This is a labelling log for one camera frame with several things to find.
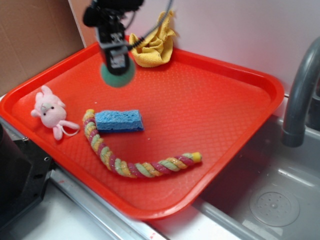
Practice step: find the grey faucet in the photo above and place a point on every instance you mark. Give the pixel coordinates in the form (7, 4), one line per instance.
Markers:
(303, 105)

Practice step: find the red plastic tray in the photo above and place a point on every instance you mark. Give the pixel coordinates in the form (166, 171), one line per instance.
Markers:
(191, 104)

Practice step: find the yellow-green cloth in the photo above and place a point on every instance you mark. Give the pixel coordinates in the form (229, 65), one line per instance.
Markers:
(157, 47)

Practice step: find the brown cardboard panel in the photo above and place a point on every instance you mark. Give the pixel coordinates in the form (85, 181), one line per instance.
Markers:
(34, 35)

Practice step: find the grey toy sink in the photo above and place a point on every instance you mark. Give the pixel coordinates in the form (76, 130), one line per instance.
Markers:
(268, 191)

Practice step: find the blue sponge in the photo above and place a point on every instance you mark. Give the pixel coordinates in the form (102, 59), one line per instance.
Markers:
(112, 121)

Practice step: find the green foam ball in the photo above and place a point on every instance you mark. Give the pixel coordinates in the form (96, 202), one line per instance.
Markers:
(118, 81)

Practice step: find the pink plush bunny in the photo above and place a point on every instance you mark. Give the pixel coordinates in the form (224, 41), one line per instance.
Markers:
(52, 112)

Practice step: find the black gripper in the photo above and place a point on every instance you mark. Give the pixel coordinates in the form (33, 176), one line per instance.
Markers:
(106, 17)

